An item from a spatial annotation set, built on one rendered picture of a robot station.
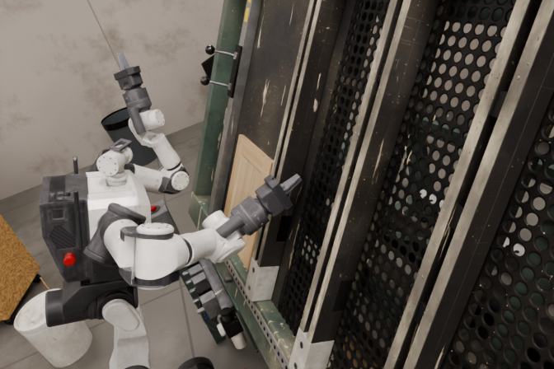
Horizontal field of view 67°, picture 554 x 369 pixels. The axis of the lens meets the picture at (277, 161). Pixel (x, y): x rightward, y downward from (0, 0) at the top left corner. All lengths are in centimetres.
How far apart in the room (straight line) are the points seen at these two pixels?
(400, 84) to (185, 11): 442
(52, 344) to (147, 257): 203
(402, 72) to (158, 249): 62
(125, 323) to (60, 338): 134
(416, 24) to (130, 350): 141
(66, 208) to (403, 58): 97
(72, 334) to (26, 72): 320
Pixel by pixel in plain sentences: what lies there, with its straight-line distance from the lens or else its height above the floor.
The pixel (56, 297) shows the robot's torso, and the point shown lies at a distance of 158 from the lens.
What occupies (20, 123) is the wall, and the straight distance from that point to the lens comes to 551.
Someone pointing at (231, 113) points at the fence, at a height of 130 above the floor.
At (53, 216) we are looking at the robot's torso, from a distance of 134.
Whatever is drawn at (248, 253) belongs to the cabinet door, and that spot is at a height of 94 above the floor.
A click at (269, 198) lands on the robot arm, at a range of 113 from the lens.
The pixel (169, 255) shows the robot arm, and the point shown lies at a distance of 94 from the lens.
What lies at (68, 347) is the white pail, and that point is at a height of 12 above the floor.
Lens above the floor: 190
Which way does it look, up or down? 29 degrees down
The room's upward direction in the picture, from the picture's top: 18 degrees counter-clockwise
